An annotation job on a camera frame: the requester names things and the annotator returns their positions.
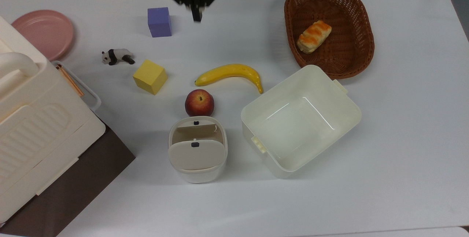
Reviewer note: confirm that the cream open plastic bin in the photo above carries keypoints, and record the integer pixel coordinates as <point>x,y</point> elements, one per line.
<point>300,127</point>

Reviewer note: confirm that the orange glazed bread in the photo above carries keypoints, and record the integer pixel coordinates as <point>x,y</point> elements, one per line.
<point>314,37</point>

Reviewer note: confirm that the orange strip on storage box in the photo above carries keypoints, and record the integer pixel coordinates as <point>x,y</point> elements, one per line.
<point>70,81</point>

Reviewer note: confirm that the brown wicker basket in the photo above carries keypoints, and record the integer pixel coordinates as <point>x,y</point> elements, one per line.
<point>351,46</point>

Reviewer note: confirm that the small white lidded trash can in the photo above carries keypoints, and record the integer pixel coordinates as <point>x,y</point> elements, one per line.
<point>196,156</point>

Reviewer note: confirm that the panda toy figure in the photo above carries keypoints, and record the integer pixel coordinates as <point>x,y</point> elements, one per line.
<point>117,56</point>

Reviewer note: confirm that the dark wood drawer cabinet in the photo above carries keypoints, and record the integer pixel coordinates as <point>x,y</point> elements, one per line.
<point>84,185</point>

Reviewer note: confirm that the red apple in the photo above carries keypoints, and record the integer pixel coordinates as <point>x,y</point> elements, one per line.
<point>199,103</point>

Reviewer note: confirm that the pink plate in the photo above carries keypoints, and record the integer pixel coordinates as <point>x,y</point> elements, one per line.
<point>42,33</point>

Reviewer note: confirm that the purple cube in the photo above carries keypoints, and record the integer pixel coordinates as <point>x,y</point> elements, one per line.
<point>159,22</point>

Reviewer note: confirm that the yellow banana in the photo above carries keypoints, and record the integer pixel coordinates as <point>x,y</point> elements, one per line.
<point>229,72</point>

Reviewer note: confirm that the yellow cube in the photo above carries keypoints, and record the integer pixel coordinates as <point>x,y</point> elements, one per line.
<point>149,77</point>

